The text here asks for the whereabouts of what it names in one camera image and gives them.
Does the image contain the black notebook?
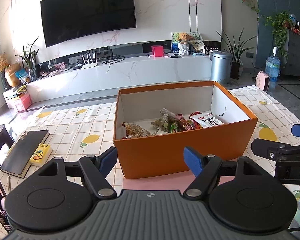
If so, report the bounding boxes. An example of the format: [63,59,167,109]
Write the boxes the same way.
[0,130,50,179]

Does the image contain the red and yellow noodle snack packet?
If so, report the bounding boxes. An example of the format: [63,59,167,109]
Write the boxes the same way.
[122,122,152,140]

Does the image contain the red chocolate stick bar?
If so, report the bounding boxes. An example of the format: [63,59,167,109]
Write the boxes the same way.
[177,114,190,132]

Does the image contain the small green potted plant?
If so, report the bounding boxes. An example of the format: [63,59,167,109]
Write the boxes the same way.
[16,36,40,80]

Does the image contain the silver trash bin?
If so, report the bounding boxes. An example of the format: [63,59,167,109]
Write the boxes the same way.
[210,51,232,84]

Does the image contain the yellow duck tissue pack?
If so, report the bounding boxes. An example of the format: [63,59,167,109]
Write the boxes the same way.
[30,144,53,167]

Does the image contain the black television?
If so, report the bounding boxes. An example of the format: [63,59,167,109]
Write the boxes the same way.
[40,0,136,48]

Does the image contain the pink storage box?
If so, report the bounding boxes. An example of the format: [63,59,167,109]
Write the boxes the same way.
[13,92,32,112]

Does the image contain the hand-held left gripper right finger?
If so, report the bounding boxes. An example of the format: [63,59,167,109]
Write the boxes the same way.
[183,146,262,197]

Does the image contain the white router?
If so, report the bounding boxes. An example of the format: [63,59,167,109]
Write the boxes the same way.
[81,51,98,69]

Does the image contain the round paper fan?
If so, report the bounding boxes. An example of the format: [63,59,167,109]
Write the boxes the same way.
[189,32,205,50]

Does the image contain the blue picture book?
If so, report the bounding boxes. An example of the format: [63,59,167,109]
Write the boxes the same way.
[172,32,180,53]

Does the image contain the tall leafy potted plant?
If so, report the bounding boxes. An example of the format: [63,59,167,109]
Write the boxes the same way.
[216,29,257,80]

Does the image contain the blue water jug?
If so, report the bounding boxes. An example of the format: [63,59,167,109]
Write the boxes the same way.
[265,46,281,82]

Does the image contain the clear packet of round snacks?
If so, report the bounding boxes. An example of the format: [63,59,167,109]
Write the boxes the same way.
[159,108,180,120]

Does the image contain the black cables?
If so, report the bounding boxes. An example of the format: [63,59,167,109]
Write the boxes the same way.
[101,55,125,73]

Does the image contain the grey cabinet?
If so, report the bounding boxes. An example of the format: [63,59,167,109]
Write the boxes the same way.
[280,27,300,77]

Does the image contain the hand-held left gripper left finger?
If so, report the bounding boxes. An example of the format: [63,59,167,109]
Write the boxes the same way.
[36,146,118,198]

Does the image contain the green clear snack packet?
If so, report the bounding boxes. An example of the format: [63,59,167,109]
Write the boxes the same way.
[151,116,178,133]

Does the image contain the white stick snack packet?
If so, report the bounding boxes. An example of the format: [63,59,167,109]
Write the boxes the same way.
[190,112,225,128]

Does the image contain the yellow dried flowers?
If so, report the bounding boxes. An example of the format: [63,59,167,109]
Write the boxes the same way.
[0,54,10,72]

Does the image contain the pink heater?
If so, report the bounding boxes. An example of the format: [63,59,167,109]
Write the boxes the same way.
[255,71,272,92]

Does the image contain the trailing green pothos plant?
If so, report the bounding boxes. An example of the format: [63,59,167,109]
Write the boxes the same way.
[264,11,294,55]

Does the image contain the blue packet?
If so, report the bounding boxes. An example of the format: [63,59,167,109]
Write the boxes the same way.
[16,69,30,83]

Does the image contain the white marble television cabinet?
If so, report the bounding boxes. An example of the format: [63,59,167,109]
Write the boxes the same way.
[3,40,223,110]

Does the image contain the teddy bear bouquet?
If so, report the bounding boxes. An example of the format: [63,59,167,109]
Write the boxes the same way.
[177,32,190,56]

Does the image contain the orange cardboard box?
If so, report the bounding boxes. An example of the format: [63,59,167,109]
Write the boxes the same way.
[113,80,259,180]

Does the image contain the orange vase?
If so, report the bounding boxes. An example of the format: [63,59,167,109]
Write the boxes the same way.
[5,63,21,88]

